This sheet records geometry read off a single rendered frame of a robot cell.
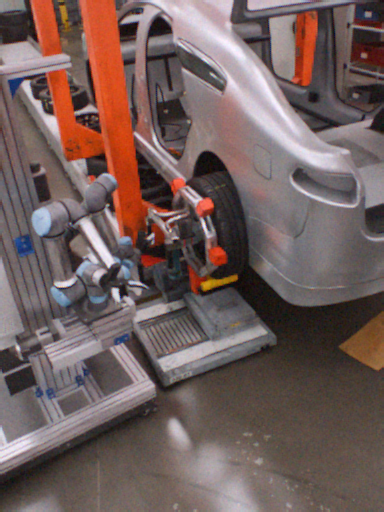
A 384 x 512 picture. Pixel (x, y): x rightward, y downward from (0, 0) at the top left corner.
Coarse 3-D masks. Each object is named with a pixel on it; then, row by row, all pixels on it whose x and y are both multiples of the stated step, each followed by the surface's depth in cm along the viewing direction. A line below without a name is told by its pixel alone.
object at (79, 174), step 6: (72, 162) 562; (72, 168) 566; (78, 168) 548; (78, 174) 540; (78, 180) 547; (84, 180) 522; (84, 186) 525; (84, 192) 533; (108, 210) 465; (108, 216) 456; (114, 222) 446; (114, 228) 442; (138, 264) 401; (138, 270) 402
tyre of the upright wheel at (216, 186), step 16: (208, 176) 325; (224, 176) 322; (208, 192) 310; (224, 192) 311; (224, 208) 306; (240, 208) 308; (224, 224) 304; (240, 224) 307; (224, 240) 306; (240, 240) 309; (240, 256) 315; (224, 272) 321; (240, 272) 333
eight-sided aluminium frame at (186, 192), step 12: (180, 192) 326; (192, 192) 320; (180, 204) 347; (192, 204) 312; (204, 216) 312; (204, 228) 306; (216, 240) 309; (192, 252) 354; (192, 264) 345; (204, 276) 339
